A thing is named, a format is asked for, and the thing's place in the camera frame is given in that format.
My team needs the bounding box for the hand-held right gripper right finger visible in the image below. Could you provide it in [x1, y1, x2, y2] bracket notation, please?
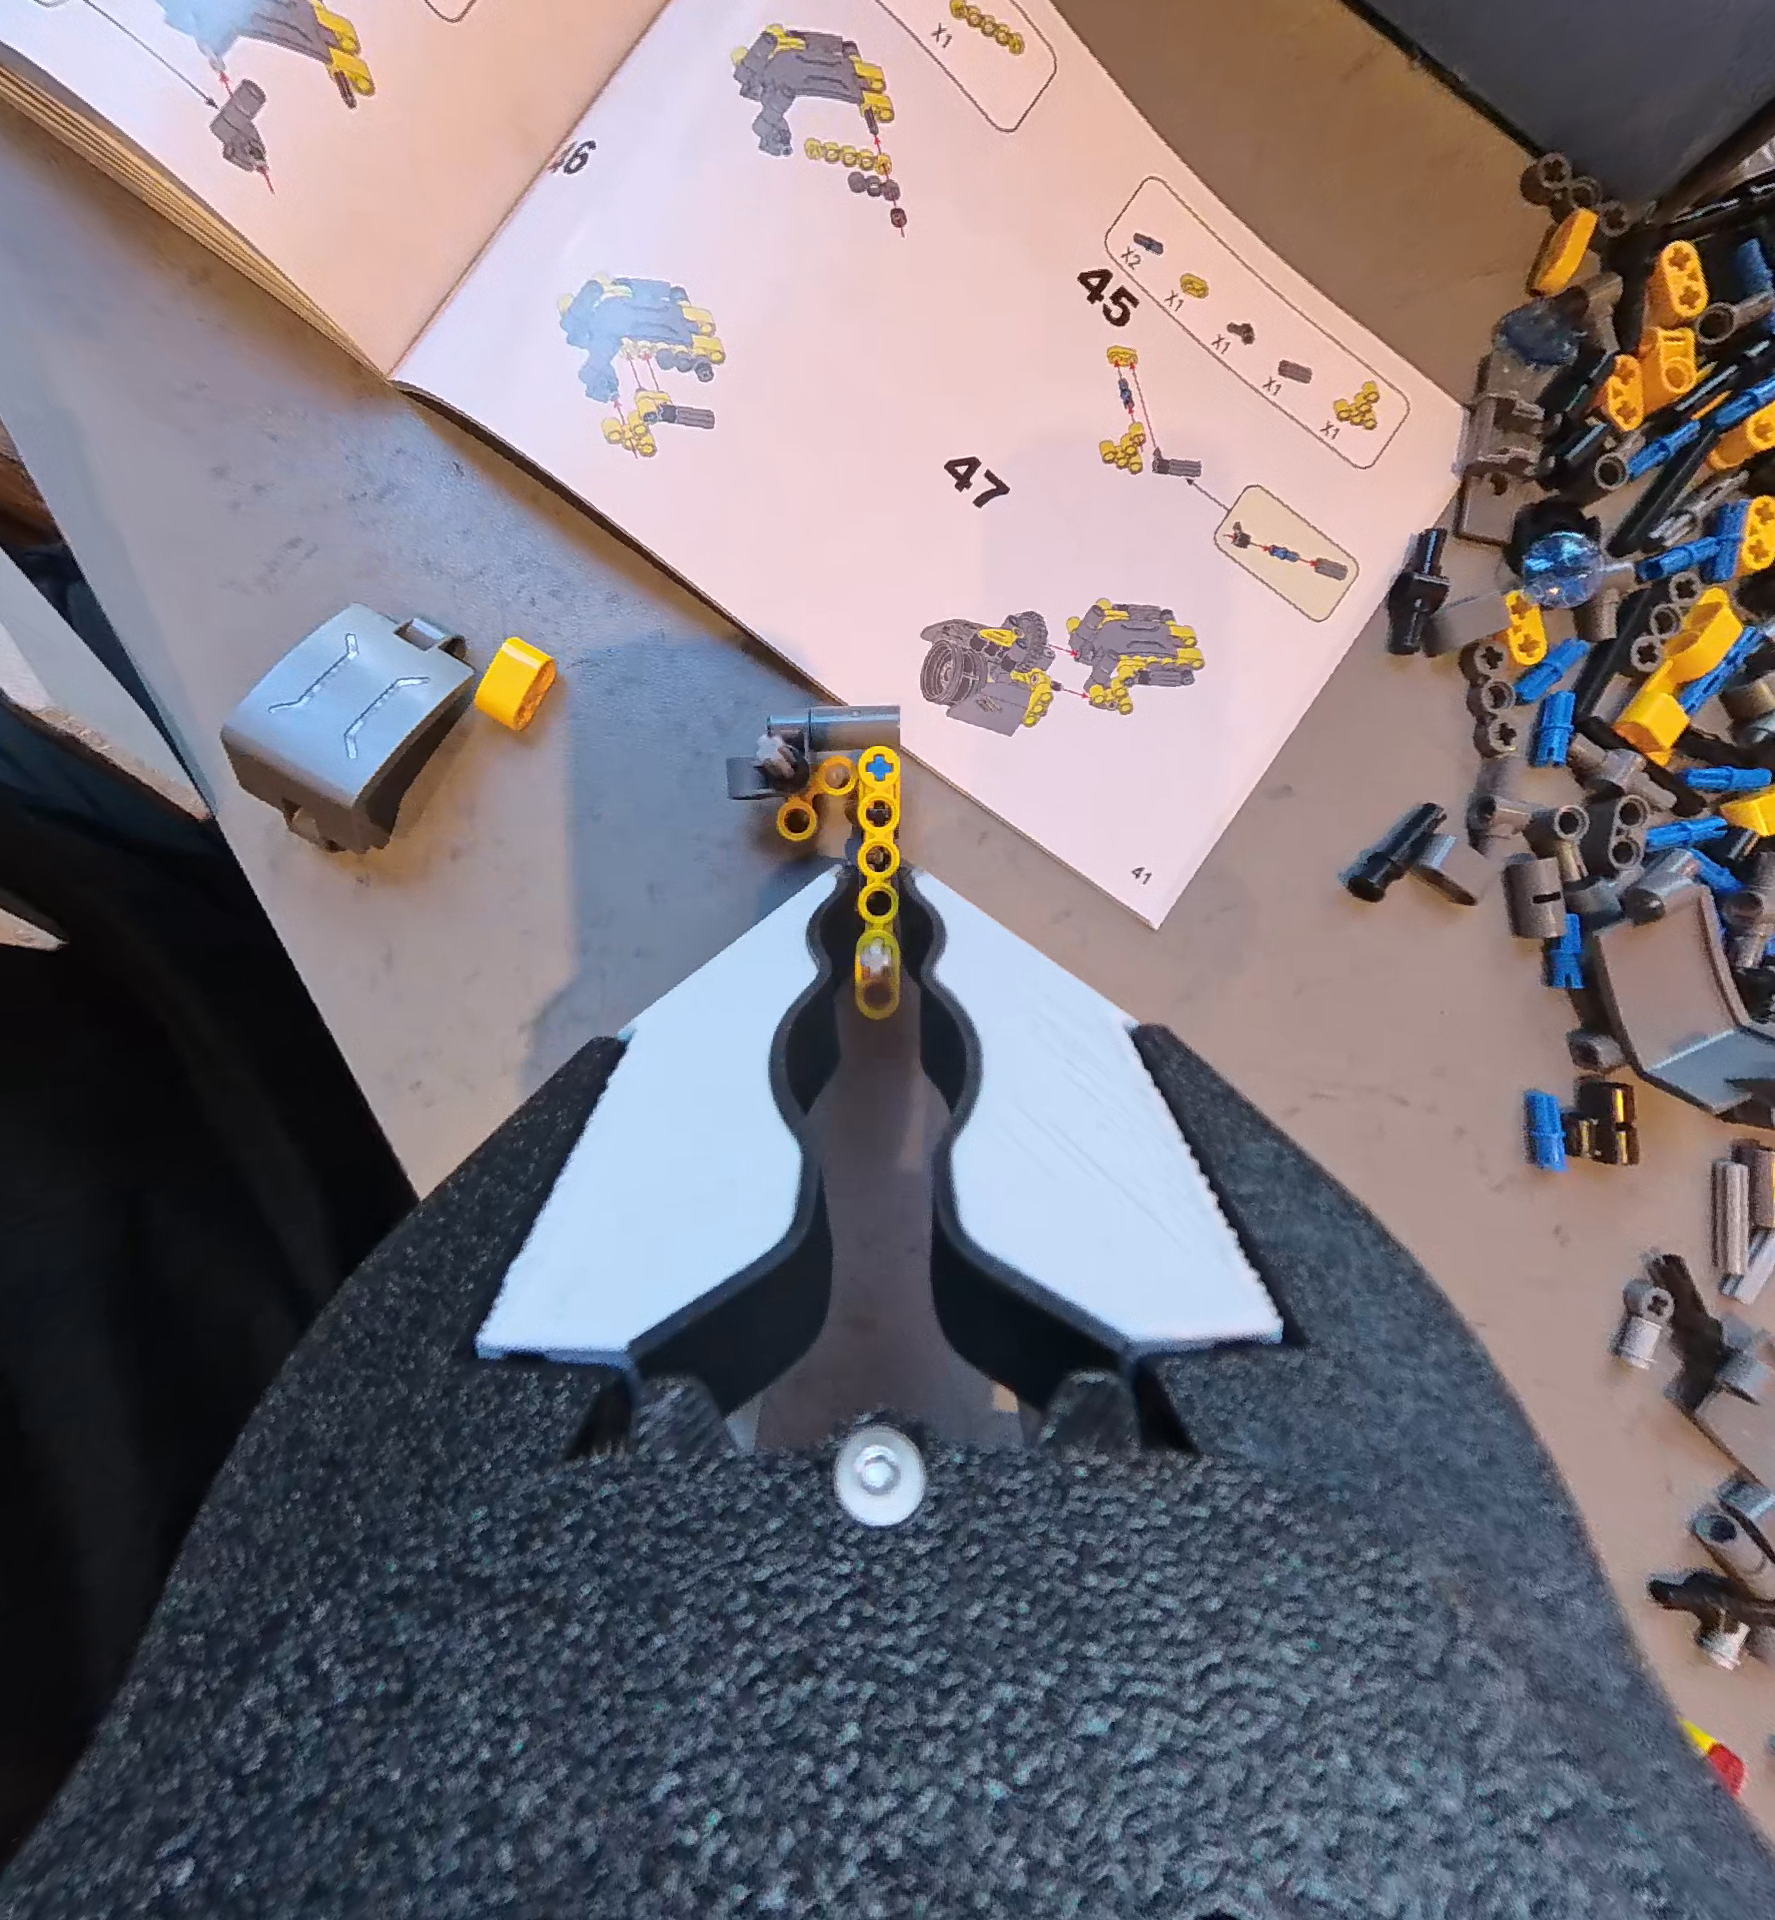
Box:
[902, 868, 1288, 1419]

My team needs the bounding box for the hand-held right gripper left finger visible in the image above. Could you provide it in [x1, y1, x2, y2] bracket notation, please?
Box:
[475, 866, 851, 1419]

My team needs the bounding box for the grey curved panel brick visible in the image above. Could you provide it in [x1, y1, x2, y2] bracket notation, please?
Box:
[219, 602, 476, 854]

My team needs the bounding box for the yellow grey brick assembly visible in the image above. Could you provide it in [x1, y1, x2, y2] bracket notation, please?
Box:
[726, 706, 909, 1025]

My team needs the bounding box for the small yellow round brick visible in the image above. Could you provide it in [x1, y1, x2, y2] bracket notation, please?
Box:
[473, 637, 559, 734]

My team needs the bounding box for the grey desk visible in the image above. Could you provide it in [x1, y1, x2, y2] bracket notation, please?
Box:
[0, 0, 1775, 1920]

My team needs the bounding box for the person's black clothing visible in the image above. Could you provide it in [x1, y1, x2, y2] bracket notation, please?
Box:
[0, 661, 424, 1920]

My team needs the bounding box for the pile of loose bricks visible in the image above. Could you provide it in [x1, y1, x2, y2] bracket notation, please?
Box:
[1457, 126, 1775, 1793]

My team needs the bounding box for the open instruction booklet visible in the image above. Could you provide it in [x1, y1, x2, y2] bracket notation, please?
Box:
[0, 0, 1474, 933]

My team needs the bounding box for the navy blue box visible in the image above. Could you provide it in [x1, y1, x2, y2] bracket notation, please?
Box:
[1352, 0, 1775, 204]

